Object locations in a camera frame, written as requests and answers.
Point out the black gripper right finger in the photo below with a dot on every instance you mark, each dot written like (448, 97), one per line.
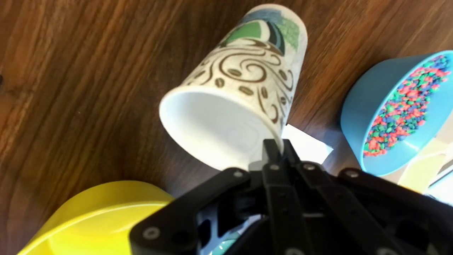
(359, 203)

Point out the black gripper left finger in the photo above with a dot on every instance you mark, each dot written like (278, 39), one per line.
(213, 193)

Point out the patterned paper coffee cup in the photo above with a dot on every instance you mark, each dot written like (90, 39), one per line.
(235, 94)

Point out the teal spoon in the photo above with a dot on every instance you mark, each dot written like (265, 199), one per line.
(227, 247)

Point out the pale wooden box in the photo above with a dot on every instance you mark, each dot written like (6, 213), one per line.
(425, 165)

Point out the white paper napkin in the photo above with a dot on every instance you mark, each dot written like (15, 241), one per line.
(306, 146)

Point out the blue bowl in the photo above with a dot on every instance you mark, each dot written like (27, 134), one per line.
(359, 114)

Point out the colourful candies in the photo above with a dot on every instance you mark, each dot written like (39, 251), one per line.
(405, 107)

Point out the yellow bowl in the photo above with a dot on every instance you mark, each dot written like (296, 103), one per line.
(94, 217)

